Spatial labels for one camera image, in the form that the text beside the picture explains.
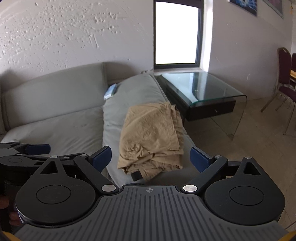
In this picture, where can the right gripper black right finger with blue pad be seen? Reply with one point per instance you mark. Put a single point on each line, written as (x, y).
(210, 170)

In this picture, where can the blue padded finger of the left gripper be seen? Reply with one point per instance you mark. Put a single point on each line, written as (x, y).
(40, 149)

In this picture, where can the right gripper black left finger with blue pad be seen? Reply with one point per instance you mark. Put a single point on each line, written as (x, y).
(91, 167)

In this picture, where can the tan khaki trousers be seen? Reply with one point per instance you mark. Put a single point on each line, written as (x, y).
(151, 140)

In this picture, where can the light grey sofa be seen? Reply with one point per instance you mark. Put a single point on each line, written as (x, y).
(62, 109)

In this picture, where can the glass side table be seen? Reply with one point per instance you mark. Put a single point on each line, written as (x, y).
(200, 95)

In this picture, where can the small blue white packet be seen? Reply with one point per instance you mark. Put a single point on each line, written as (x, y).
(110, 92)

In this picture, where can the maroon metal chair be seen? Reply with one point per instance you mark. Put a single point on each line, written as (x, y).
(283, 80)

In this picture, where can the window with dark frame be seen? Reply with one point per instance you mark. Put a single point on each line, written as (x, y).
(178, 34)

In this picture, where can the blue framed wall picture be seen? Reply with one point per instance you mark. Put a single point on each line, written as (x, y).
(248, 5)

